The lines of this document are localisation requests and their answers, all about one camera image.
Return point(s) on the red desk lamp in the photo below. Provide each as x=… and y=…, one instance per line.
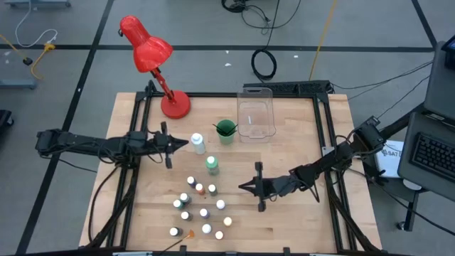
x=149, y=49

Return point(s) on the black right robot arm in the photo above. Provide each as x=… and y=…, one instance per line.
x=337, y=158

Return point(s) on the small dark blue paint bottle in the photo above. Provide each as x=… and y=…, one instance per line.
x=191, y=181

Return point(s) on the black caster foot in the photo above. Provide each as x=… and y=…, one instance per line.
x=4, y=119

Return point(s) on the dark computer workstation cart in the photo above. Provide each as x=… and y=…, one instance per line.
x=440, y=92

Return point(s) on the grey metal bracket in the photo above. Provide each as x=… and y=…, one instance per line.
x=327, y=151

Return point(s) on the grey cart base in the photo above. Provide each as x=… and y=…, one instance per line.
x=17, y=84
x=35, y=3

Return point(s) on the small purple paint bottle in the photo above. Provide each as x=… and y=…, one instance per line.
x=204, y=213

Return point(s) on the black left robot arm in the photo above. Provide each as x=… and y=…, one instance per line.
x=81, y=145

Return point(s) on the black aluminium table frame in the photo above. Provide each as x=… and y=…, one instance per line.
x=213, y=95

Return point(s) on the small yellow paint bottle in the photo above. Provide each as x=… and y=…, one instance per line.
x=227, y=221

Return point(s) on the small orange paint bottle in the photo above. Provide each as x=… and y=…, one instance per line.
x=200, y=188

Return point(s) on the white printed box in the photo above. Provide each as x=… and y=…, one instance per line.
x=391, y=160

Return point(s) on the large green paint bottle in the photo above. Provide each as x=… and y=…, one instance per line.
x=212, y=168

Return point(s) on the clear plastic bin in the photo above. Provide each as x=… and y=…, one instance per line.
x=256, y=117

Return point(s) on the monitor with blue screen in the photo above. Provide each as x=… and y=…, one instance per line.
x=450, y=53

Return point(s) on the green plastic cup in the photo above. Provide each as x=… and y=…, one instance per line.
x=226, y=139

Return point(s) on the black power strip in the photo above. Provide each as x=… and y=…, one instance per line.
x=284, y=87

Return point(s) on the large white paint bottle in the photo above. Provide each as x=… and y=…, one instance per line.
x=199, y=145

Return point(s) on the small dark green paint bottle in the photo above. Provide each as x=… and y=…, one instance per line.
x=212, y=189

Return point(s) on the small red-orange paint bottle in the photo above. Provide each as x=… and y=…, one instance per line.
x=219, y=235

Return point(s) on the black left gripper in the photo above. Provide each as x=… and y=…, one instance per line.
x=159, y=143

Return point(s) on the black keyboard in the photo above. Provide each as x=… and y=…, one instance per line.
x=433, y=156

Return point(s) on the small white paint bottle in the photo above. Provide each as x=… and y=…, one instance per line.
x=206, y=228
x=220, y=204

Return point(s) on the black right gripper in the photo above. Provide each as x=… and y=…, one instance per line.
x=277, y=186

